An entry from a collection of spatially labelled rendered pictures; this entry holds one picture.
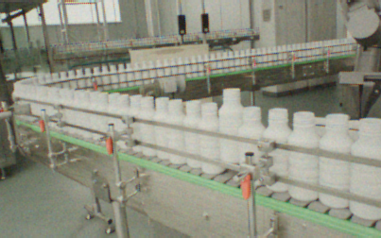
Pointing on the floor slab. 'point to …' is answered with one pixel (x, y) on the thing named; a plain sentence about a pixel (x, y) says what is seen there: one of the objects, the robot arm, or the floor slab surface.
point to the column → (151, 18)
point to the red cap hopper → (81, 27)
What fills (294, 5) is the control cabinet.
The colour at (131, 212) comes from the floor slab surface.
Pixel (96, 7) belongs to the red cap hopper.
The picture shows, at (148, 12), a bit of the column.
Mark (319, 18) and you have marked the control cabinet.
